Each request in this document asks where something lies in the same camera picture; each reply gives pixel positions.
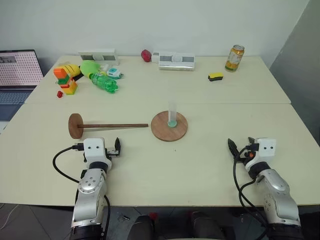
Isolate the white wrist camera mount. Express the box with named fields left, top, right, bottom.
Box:
left=82, top=137, right=113, bottom=168
left=244, top=137, right=277, bottom=173

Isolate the yellow and black sponge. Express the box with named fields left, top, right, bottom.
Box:
left=207, top=71, right=225, bottom=83

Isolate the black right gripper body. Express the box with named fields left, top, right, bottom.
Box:
left=235, top=142, right=260, bottom=164

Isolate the teal and white small device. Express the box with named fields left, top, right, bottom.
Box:
left=106, top=67, right=123, bottom=80

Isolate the wooden rod with disc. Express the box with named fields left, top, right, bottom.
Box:
left=68, top=112, right=150, bottom=140

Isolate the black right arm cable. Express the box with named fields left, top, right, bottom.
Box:
left=232, top=146, right=269, bottom=230

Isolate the thin white floor cable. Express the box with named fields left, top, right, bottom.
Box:
left=0, top=202, right=16, bottom=230

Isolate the clear tube with green foot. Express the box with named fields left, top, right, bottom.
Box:
left=166, top=100, right=179, bottom=129

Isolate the orange green yellow block tower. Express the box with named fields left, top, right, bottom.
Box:
left=52, top=67, right=79, bottom=97

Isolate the open laptop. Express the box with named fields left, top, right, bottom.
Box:
left=0, top=48, right=45, bottom=123

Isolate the white device with round knob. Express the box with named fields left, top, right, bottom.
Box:
left=151, top=51, right=196, bottom=65

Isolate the round wooden base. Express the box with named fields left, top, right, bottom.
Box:
left=150, top=110, right=189, bottom=143

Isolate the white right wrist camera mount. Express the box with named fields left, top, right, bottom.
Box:
left=244, top=137, right=277, bottom=173

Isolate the dark rounded shape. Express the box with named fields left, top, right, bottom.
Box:
left=128, top=214, right=155, bottom=240
left=190, top=210, right=226, bottom=240

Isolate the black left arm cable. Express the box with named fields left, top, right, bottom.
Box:
left=52, top=142, right=85, bottom=184

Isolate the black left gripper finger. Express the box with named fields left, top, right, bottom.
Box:
left=113, top=136, right=123, bottom=157

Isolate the light green toy pear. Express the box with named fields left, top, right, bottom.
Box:
left=79, top=60, right=101, bottom=79

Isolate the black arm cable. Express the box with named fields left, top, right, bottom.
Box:
left=52, top=142, right=85, bottom=184
left=232, top=146, right=269, bottom=230

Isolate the green plastic bottle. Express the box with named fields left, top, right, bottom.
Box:
left=88, top=71, right=120, bottom=95

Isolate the red toy fruit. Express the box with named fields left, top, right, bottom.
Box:
left=140, top=48, right=153, bottom=63

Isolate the flat white box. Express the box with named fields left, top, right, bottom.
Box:
left=158, top=62, right=196, bottom=72

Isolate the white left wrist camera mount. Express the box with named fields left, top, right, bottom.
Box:
left=82, top=137, right=113, bottom=168

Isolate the yellow drink can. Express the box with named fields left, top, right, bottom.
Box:
left=224, top=44, right=246, bottom=74

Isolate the yellow toy banana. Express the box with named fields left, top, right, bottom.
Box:
left=59, top=63, right=82, bottom=77

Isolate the white box with grey panels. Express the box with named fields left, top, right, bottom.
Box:
left=77, top=48, right=121, bottom=66

